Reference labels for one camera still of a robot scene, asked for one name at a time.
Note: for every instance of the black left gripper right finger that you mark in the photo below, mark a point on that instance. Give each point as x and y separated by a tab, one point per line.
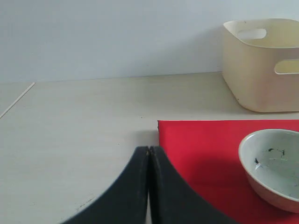
172	200

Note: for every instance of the red table cloth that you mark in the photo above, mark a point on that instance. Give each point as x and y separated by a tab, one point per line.
205	153

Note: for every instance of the cream plastic bin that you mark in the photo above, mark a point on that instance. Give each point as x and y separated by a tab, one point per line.
260	63

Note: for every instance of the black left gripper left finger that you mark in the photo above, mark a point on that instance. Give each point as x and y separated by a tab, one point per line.
125	201

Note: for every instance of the white ceramic bowl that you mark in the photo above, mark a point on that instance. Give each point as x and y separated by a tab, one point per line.
270	158

